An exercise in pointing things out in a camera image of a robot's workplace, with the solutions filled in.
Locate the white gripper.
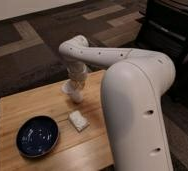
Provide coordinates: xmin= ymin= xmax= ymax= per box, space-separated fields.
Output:
xmin=67 ymin=64 xmax=88 ymax=91

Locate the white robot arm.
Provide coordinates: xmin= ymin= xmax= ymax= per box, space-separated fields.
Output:
xmin=59 ymin=35 xmax=176 ymax=171

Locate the dark blue ceramic bowl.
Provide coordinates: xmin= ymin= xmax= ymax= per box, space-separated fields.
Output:
xmin=16 ymin=115 xmax=60 ymax=158

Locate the wooden table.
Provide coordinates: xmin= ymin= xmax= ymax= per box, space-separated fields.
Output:
xmin=0 ymin=71 xmax=113 ymax=171

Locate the black cabinet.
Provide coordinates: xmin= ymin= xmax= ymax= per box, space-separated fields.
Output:
xmin=135 ymin=0 xmax=188 ymax=58

